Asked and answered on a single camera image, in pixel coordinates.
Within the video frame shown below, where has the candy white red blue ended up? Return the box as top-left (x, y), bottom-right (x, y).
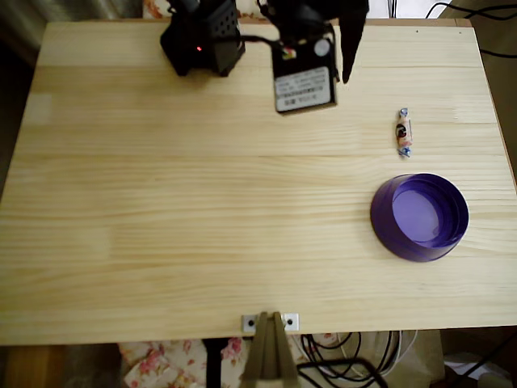
top-left (393, 107), bottom-right (416, 160)

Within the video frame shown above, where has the black robot arm with base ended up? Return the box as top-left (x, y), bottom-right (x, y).
top-left (159, 0), bottom-right (268, 78)

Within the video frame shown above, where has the purple round bowl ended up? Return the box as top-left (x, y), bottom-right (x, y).
top-left (369, 172), bottom-right (471, 264)

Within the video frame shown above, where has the floral fabric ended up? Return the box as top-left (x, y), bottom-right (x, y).
top-left (142, 0), bottom-right (175, 19)
top-left (118, 332), bottom-right (338, 388)

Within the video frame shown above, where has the black vertical pole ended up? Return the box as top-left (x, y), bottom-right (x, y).
top-left (201, 338), bottom-right (229, 388)

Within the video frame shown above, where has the black servo cable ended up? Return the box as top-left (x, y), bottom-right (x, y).
top-left (240, 34), bottom-right (284, 52)

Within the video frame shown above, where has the black thin cable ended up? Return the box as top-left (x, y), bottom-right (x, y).
top-left (424, 0), bottom-right (517, 22)
top-left (478, 47), bottom-right (517, 60)

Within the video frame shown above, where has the silver metal mounting bracket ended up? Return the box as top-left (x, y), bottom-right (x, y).
top-left (241, 312), bottom-right (301, 333)

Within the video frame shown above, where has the black cable tangle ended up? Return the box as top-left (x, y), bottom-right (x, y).
top-left (299, 331), bottom-right (367, 383)

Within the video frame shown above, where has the beige camera stand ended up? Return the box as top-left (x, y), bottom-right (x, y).
top-left (241, 310), bottom-right (301, 383)

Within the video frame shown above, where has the white coiled cable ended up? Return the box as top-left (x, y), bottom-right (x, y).
top-left (357, 330), bottom-right (420, 379)

